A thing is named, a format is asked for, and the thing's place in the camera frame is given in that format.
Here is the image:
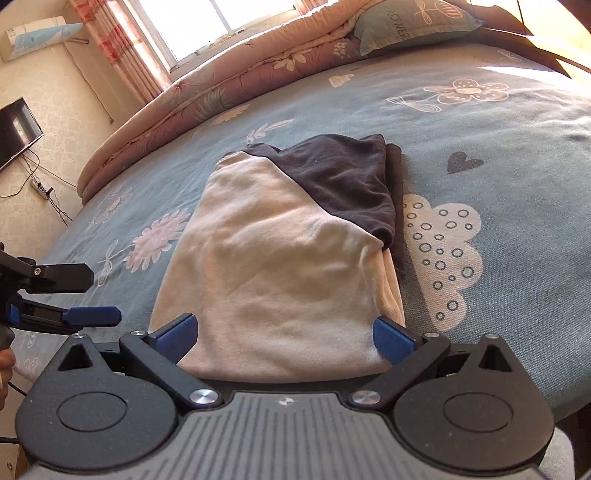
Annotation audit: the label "bed with blue floral sheet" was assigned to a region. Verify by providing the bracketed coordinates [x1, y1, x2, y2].
[11, 39, 591, 425]

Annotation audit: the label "window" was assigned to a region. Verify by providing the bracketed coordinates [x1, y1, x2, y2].
[122, 0, 305, 70]

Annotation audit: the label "air conditioner pipe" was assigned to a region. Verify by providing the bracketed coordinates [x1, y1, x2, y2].
[67, 39, 115, 124]

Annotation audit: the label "black flat screen television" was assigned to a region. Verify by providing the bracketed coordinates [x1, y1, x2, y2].
[0, 97, 44, 172]

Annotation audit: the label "cream and black raglan sweatshirt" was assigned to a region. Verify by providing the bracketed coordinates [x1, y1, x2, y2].
[148, 134, 407, 383]

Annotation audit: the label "white air conditioner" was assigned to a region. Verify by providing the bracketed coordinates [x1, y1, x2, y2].
[0, 16, 81, 63]

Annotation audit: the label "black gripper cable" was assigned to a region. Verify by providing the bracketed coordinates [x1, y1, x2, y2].
[0, 381, 28, 446]

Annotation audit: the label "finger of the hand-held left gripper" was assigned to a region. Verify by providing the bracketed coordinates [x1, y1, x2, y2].
[8, 295, 123, 334]
[16, 256, 95, 294]

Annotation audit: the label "wooden headboard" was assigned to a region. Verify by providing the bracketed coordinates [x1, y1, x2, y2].
[466, 0, 591, 81]

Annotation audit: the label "folded floral quilt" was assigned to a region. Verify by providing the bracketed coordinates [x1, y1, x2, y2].
[76, 0, 384, 204]

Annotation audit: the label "person's left hand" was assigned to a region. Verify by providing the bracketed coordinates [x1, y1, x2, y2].
[0, 348, 16, 409]

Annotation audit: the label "person's grey trousers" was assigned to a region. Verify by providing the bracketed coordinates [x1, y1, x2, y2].
[538, 427, 578, 480]

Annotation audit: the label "blue floral pillow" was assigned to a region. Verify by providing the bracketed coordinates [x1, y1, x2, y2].
[353, 0, 483, 57]

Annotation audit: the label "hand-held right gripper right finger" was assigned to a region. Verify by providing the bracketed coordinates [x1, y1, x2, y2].
[348, 316, 527, 411]

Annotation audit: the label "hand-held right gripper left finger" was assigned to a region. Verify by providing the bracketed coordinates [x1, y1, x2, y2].
[55, 313, 221, 413]

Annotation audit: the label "black power cables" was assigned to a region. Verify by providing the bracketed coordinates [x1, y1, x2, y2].
[0, 148, 79, 227]

